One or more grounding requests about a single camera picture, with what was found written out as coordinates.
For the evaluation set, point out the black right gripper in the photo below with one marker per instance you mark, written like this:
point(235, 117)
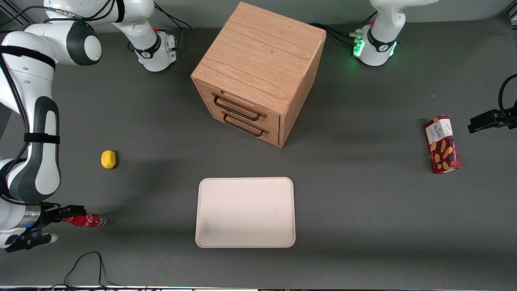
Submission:
point(49, 214)

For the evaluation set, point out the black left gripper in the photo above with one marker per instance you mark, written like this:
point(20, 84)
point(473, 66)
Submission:
point(489, 120)

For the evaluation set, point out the red coke bottle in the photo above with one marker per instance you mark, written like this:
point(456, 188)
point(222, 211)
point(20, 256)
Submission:
point(91, 220)

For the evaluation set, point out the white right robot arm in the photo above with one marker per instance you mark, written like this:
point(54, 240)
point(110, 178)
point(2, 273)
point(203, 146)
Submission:
point(38, 161)

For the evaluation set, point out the beige plastic tray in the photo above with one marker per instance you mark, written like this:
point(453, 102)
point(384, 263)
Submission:
point(246, 212)

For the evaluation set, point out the red cookie box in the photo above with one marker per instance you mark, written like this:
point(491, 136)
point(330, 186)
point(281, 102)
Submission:
point(442, 145)

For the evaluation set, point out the yellow lemon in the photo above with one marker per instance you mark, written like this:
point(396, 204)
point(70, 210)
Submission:
point(108, 159)

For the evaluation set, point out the wooden two-drawer cabinet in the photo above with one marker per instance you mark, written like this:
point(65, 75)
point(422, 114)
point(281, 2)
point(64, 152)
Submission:
point(258, 60)

